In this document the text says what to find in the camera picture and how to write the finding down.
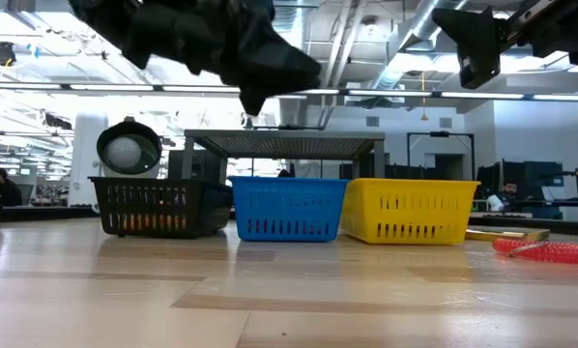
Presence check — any black rectangular stand frame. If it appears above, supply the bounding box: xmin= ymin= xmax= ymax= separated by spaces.
xmin=406 ymin=130 xmax=477 ymax=194

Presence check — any black plastic basket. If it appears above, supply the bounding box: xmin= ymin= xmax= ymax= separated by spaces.
xmin=89 ymin=176 xmax=235 ymax=239

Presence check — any black monitor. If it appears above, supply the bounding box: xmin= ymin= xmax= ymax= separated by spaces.
xmin=167 ymin=149 xmax=222 ymax=178

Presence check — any orange spiral coil ring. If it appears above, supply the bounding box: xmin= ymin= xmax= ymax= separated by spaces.
xmin=491 ymin=237 xmax=578 ymax=266

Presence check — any black robot station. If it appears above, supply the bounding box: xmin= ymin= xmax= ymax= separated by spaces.
xmin=475 ymin=161 xmax=578 ymax=221

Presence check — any long ceiling light strip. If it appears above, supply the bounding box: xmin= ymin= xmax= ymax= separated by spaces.
xmin=0 ymin=80 xmax=578 ymax=102

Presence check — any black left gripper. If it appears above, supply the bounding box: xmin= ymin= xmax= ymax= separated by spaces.
xmin=133 ymin=0 xmax=322 ymax=118

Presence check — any person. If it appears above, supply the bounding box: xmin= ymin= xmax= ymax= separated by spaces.
xmin=489 ymin=180 xmax=522 ymax=214
xmin=0 ymin=166 xmax=24 ymax=208

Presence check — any yellow plastic basket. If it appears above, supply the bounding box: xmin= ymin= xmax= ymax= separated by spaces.
xmin=340 ymin=177 xmax=481 ymax=246

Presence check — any blue plastic basket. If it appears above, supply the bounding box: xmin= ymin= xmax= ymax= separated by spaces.
xmin=229 ymin=176 xmax=351 ymax=243

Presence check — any grey perforated metal shelf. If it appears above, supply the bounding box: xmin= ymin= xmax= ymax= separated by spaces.
xmin=181 ymin=128 xmax=387 ymax=179

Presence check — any yellow pack with green window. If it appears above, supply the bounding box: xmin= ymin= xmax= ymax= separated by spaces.
xmin=465 ymin=226 xmax=552 ymax=243

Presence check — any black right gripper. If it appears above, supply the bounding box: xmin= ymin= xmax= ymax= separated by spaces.
xmin=431 ymin=0 xmax=578 ymax=91

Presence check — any white pillar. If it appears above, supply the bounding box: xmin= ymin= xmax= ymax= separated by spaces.
xmin=69 ymin=108 xmax=109 ymax=209

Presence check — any black hanging spotlight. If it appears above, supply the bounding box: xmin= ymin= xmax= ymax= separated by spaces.
xmin=0 ymin=41 xmax=17 ymax=68

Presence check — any silver spiral ceiling duct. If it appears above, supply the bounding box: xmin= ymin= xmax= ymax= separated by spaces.
xmin=272 ymin=0 xmax=314 ymax=127
xmin=365 ymin=0 xmax=469 ymax=93

